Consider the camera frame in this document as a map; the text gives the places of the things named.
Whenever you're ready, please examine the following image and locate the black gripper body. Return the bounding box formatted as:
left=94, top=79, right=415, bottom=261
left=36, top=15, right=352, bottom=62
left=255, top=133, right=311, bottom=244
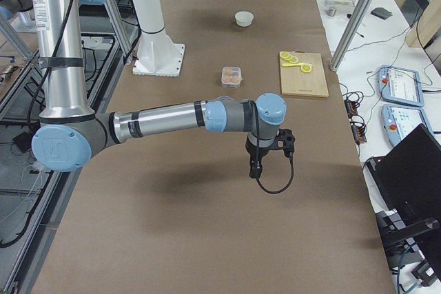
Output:
left=245, top=142, right=275, bottom=170

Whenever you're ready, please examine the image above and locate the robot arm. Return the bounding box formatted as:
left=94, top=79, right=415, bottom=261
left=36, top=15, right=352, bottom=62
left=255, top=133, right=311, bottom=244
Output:
left=32, top=0, right=294, bottom=179

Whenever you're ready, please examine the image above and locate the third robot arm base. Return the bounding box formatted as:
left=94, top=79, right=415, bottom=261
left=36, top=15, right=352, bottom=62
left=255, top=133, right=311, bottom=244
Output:
left=1, top=0, right=37, bottom=33

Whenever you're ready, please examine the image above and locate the clear plastic egg box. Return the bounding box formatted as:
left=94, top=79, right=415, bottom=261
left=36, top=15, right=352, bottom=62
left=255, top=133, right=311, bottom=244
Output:
left=220, top=66, right=243, bottom=88

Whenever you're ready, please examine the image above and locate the wooden cutting board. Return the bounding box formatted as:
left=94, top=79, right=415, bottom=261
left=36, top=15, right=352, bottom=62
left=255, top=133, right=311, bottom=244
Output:
left=278, top=51, right=329, bottom=98

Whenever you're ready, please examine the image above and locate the lemon slice by knife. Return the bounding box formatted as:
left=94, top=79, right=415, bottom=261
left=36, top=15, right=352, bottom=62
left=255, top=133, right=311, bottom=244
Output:
left=300, top=63, right=313, bottom=73

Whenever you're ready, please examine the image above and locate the yellow plastic knife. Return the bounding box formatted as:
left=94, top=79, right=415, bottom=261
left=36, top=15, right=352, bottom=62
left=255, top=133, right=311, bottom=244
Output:
left=281, top=63, right=310, bottom=67

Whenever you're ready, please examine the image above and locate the lemon slice upper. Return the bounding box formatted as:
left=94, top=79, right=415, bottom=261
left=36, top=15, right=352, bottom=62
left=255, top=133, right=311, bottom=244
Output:
left=288, top=56, right=298, bottom=63

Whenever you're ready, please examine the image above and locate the lemon slice lower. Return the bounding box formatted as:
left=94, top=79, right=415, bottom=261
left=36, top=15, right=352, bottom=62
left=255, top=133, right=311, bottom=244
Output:
left=280, top=52, right=292, bottom=61

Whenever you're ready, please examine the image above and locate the white bowl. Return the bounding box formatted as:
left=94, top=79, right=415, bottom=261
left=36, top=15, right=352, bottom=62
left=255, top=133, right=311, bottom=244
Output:
left=234, top=11, right=254, bottom=28

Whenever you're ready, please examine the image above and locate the teach pendant near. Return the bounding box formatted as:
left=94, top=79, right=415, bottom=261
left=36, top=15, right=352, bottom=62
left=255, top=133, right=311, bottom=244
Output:
left=381, top=104, right=434, bottom=147

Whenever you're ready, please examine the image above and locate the teach pendant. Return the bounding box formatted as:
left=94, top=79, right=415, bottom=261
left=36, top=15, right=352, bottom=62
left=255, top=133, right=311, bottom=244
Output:
left=378, top=65, right=424, bottom=107
left=381, top=104, right=434, bottom=147

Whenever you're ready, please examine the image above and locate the metal cup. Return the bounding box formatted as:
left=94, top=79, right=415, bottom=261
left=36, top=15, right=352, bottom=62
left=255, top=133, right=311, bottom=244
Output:
left=327, top=7, right=337, bottom=17

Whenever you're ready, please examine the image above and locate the teach pendant far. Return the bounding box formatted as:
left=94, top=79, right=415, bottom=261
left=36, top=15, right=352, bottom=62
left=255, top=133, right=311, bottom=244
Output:
left=378, top=65, right=424, bottom=107

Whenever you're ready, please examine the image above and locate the small black square device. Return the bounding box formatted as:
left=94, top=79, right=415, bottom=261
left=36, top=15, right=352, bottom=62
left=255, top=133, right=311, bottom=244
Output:
left=371, top=7, right=393, bottom=20

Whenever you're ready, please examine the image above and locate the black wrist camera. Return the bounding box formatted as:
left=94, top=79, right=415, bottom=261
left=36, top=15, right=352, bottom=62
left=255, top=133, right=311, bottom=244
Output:
left=275, top=129, right=295, bottom=158

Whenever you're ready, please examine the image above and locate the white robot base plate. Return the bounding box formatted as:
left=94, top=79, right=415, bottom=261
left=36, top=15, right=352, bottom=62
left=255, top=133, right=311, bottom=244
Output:
left=133, top=42, right=185, bottom=77

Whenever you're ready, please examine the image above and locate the aluminium side frame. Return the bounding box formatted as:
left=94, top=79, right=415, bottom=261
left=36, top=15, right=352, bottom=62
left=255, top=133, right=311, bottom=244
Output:
left=1, top=0, right=137, bottom=293

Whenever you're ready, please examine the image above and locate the aluminium frame post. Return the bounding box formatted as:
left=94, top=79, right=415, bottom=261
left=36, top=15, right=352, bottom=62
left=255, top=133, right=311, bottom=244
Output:
left=329, top=0, right=372, bottom=72

